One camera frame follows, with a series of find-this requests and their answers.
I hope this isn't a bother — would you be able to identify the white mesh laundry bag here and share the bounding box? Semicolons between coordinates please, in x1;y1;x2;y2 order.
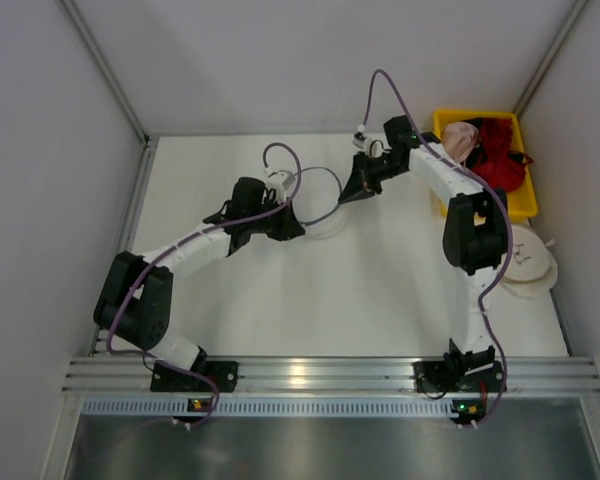
289;166;347;240

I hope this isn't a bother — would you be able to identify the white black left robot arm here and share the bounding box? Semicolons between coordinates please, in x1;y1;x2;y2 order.
93;171;305;375

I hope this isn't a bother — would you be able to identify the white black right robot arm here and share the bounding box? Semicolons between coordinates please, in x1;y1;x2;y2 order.
338;116;509;382

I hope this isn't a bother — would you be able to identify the pink bra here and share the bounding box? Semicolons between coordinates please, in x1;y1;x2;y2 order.
441;122;479;163

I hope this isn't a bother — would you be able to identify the red bra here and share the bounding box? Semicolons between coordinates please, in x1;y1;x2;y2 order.
465;117;533;193

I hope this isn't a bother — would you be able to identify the beige round laundry bag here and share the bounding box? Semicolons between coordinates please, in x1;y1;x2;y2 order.
500;223;558;299

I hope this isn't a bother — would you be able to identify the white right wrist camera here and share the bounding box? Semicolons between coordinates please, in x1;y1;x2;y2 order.
353;124;385;158

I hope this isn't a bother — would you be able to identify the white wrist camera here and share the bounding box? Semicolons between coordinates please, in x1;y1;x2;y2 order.
265;170;296;203
353;124;385;158

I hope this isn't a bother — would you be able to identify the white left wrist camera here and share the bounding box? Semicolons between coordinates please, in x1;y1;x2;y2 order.
265;170;296;203

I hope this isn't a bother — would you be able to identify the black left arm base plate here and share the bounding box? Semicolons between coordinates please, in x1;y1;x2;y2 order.
149;357;240;394

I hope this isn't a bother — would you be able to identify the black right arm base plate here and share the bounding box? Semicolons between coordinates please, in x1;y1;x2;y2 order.
413;360;504;398

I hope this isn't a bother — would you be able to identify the aluminium frame rail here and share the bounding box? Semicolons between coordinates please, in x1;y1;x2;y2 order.
61;356;600;398

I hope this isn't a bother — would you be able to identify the perforated cable duct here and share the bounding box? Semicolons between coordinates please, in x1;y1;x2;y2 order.
81;396;482;419

